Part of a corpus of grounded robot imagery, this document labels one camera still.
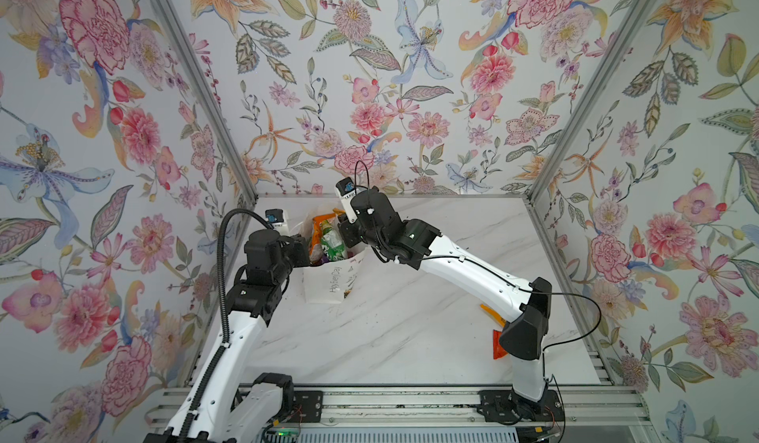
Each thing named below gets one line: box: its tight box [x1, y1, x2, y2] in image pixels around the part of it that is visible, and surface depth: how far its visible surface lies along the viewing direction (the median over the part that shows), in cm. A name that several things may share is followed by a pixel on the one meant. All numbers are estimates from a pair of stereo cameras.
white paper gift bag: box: [293, 205, 370, 305], surface depth 81 cm
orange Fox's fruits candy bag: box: [308, 213, 337, 264], surface depth 84 cm
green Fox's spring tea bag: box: [320, 219, 348, 262], surface depth 81 cm
